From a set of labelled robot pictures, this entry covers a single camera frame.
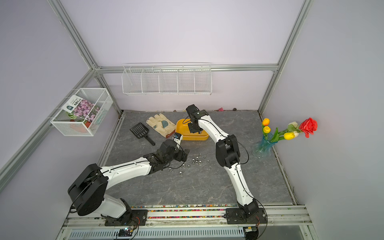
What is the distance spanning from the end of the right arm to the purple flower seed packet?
484mm

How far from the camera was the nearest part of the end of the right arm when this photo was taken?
0.75 metres

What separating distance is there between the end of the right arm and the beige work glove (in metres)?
0.21

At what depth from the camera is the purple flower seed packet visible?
28.5 inches

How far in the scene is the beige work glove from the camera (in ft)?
3.58
